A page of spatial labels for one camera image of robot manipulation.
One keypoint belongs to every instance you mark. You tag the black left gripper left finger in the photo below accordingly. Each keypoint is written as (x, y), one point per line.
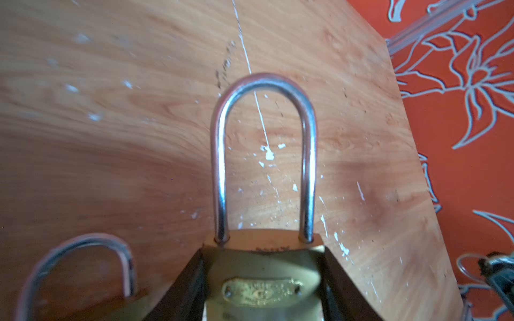
(185, 299)

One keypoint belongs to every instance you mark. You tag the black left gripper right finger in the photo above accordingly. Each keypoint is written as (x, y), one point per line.
(341, 299)

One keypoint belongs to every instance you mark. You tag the brass padlock with steel shackle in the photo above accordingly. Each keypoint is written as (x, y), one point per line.
(267, 270)

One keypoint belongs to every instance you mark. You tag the key with ring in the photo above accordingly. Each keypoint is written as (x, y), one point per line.
(496, 274)

